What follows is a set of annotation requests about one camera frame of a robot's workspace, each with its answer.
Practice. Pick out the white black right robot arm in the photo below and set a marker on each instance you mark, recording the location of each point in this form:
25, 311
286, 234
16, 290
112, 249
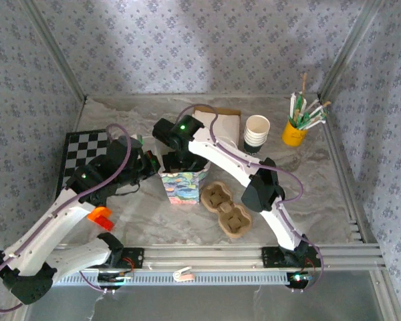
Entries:
227, 150

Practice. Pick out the orange plastic object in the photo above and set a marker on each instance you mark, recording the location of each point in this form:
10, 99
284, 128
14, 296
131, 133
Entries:
100, 217

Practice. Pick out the floral paper gift bag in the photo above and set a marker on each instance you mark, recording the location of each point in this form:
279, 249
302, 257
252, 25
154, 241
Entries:
183, 190

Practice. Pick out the long wooden stir stick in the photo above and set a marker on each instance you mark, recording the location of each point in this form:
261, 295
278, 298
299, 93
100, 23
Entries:
304, 82

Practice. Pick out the brown cardboard cup carrier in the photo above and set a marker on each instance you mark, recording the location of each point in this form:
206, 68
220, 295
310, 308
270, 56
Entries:
225, 209

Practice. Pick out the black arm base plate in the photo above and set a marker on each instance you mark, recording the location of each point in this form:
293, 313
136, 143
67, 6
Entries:
270, 257
137, 257

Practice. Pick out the white plastic clip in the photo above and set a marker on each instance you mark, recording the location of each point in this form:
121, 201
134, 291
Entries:
182, 274

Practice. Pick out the stack of white paper cups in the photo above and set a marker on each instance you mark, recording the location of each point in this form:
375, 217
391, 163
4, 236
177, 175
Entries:
256, 133

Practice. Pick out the green white packet stick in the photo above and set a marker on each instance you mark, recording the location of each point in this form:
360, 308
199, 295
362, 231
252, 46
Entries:
300, 103

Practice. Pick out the short wooden stir stick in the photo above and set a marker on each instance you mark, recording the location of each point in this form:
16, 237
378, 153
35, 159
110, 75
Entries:
327, 103

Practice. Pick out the aluminium extrusion rail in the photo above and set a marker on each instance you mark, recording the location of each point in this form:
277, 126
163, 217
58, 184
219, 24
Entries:
204, 255

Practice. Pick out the yellow stirrer holder cup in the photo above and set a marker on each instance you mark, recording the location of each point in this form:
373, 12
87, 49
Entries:
292, 137

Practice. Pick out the brown cardboard napkin box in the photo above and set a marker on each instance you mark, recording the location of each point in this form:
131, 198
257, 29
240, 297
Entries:
230, 110

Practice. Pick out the stack of white napkins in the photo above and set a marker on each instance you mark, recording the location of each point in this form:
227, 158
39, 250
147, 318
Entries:
227, 128

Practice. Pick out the aluminium frame post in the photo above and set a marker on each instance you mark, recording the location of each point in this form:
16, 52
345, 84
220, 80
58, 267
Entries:
351, 50
57, 50

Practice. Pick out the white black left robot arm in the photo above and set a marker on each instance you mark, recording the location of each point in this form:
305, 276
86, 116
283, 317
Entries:
53, 227

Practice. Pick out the white wrapped straw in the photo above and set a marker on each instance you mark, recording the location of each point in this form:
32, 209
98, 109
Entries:
292, 102
315, 103
321, 117

